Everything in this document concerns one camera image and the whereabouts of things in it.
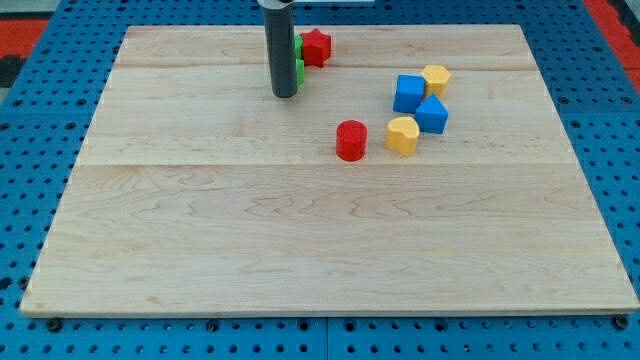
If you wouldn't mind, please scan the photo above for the silver rod mount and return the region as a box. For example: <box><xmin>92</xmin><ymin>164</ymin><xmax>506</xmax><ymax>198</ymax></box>
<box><xmin>257</xmin><ymin>0</ymin><xmax>294</xmax><ymax>9</ymax></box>

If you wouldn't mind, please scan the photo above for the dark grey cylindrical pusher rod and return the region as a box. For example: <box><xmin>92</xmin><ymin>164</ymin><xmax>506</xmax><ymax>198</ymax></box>
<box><xmin>262</xmin><ymin>3</ymin><xmax>298</xmax><ymax>98</ymax></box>

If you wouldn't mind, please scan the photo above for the green star block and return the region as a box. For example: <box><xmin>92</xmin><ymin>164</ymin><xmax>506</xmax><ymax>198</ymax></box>
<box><xmin>294</xmin><ymin>34</ymin><xmax>305</xmax><ymax>87</ymax></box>

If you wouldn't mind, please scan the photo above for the red star block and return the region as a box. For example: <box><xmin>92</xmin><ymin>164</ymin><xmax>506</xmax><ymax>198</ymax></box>
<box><xmin>300</xmin><ymin>28</ymin><xmax>332</xmax><ymax>68</ymax></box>

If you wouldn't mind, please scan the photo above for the red cylinder block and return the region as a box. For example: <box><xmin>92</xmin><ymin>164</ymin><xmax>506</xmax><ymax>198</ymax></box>
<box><xmin>335</xmin><ymin>120</ymin><xmax>368</xmax><ymax>162</ymax></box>

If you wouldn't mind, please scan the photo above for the blue cube block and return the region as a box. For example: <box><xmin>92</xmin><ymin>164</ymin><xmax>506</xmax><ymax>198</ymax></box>
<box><xmin>392</xmin><ymin>74</ymin><xmax>425</xmax><ymax>113</ymax></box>

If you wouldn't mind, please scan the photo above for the yellow heart block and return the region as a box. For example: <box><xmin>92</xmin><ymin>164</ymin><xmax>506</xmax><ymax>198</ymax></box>
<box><xmin>384</xmin><ymin>116</ymin><xmax>420</xmax><ymax>157</ymax></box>

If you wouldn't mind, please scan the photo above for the yellow hexagon block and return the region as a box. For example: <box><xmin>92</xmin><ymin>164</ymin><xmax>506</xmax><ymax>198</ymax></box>
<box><xmin>421</xmin><ymin>65</ymin><xmax>451</xmax><ymax>99</ymax></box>

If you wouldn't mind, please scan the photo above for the light wooden board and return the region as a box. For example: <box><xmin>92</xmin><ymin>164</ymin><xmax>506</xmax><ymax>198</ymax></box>
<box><xmin>20</xmin><ymin>25</ymin><xmax>639</xmax><ymax>318</ymax></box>

